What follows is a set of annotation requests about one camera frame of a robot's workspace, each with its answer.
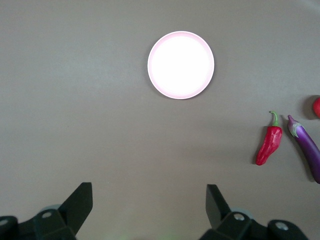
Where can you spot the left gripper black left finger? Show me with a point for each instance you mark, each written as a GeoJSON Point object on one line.
{"type": "Point", "coordinates": [77, 205]}

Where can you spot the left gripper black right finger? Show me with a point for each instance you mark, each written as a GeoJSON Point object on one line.
{"type": "Point", "coordinates": [215, 207]}

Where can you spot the red chili pepper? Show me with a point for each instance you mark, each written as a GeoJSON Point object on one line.
{"type": "Point", "coordinates": [271, 140]}

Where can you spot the purple eggplant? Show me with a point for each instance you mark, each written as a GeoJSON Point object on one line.
{"type": "Point", "coordinates": [306, 145]}

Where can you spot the red pomegranate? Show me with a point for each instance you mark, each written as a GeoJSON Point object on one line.
{"type": "Point", "coordinates": [317, 107]}

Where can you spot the brown table mat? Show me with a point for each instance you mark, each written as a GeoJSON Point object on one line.
{"type": "Point", "coordinates": [75, 100]}

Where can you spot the pink round plate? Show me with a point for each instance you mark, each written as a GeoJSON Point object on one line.
{"type": "Point", "coordinates": [180, 65]}

